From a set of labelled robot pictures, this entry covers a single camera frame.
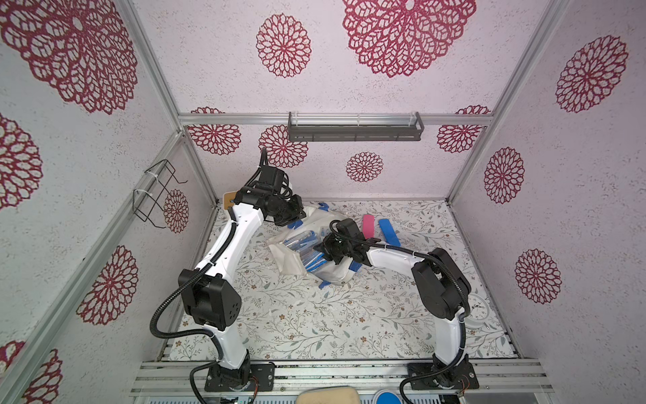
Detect pink case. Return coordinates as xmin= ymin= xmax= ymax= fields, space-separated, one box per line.
xmin=362 ymin=214 xmax=375 ymax=239

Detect white canvas bag blue handles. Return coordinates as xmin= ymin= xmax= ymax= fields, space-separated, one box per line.
xmin=267 ymin=203 xmax=362 ymax=288

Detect clear blue compass set case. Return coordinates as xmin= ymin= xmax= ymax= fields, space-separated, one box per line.
xmin=283 ymin=231 xmax=326 ymax=272

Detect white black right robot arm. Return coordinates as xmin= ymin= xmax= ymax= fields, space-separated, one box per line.
xmin=314 ymin=234 xmax=471 ymax=369

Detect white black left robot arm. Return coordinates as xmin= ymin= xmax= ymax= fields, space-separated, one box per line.
xmin=179 ymin=190 xmax=306 ymax=370

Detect white tissue box wooden lid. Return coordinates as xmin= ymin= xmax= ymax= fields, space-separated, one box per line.
xmin=222 ymin=191 xmax=238 ymax=210

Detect beige cushion at base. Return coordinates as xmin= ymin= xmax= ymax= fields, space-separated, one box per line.
xmin=294 ymin=386 xmax=361 ymax=404

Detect white alarm clock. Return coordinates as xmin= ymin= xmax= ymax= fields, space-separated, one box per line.
xmin=465 ymin=293 xmax=491 ymax=328

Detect blue round object at base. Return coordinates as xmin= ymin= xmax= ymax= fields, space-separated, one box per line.
xmin=371 ymin=390 xmax=402 ymax=404

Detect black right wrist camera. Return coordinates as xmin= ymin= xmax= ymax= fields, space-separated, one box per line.
xmin=335 ymin=219 xmax=365 ymax=241

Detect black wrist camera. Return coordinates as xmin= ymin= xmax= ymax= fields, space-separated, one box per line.
xmin=257 ymin=166 xmax=289 ymax=194
xmin=335 ymin=219 xmax=365 ymax=241

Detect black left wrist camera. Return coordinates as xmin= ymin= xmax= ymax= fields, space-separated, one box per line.
xmin=257 ymin=166 xmax=289 ymax=194

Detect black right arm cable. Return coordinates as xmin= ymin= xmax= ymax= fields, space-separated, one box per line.
xmin=329 ymin=218 xmax=470 ymax=404

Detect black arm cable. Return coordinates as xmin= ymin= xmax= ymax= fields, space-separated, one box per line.
xmin=149 ymin=221 xmax=238 ymax=362
xmin=329 ymin=218 xmax=470 ymax=404

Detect black wire wall rack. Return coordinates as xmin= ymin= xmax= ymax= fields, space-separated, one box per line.
xmin=131 ymin=159 xmax=189 ymax=234

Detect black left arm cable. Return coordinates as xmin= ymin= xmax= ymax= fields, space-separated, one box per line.
xmin=149 ymin=221 xmax=238 ymax=362

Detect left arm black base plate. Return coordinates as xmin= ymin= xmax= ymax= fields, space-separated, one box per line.
xmin=205 ymin=362 xmax=276 ymax=392

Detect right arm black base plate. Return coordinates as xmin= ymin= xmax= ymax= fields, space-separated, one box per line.
xmin=407 ymin=358 xmax=479 ymax=391

